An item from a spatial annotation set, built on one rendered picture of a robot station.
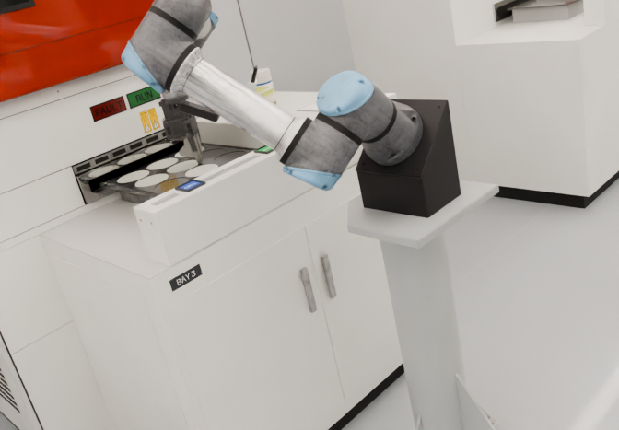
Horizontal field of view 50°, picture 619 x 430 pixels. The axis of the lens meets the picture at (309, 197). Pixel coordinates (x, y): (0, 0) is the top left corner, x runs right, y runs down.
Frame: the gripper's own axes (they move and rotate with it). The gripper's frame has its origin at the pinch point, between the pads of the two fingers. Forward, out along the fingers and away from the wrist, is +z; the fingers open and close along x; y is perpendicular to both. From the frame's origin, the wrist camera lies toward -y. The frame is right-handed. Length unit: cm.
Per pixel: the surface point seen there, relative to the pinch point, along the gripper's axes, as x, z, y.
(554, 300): -37, 91, -108
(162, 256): 51, 7, 0
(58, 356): 22, 48, 55
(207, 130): -24.1, -2.5, 2.2
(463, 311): -39, 91, -74
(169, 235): 51, 2, -3
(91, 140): -3.0, -11.4, 32.6
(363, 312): 10, 55, -40
